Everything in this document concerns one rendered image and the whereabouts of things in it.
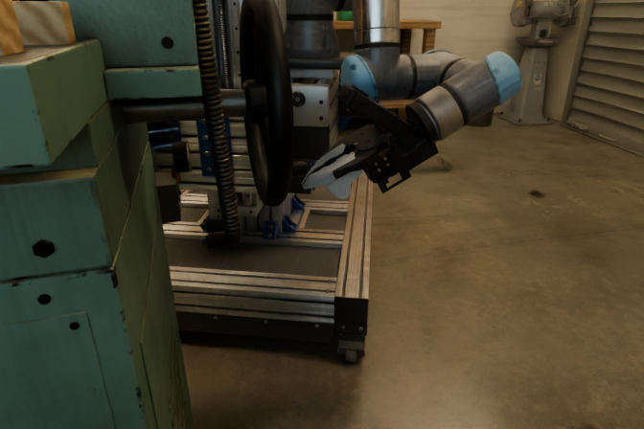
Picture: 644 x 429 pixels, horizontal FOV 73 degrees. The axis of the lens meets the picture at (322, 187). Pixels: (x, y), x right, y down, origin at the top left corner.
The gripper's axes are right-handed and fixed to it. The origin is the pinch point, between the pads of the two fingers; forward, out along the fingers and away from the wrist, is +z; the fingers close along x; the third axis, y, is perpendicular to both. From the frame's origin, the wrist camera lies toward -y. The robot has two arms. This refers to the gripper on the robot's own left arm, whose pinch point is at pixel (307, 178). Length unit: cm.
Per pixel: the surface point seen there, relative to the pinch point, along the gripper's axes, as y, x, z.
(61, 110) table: -28.3, -25.8, 11.2
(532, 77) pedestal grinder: 166, 252, -204
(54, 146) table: -27.1, -29.2, 11.8
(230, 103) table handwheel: -16.0, -1.0, 3.4
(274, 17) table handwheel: -23.4, -7.8, -6.2
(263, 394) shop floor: 59, 20, 40
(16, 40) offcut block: -33.1, -23.1, 11.4
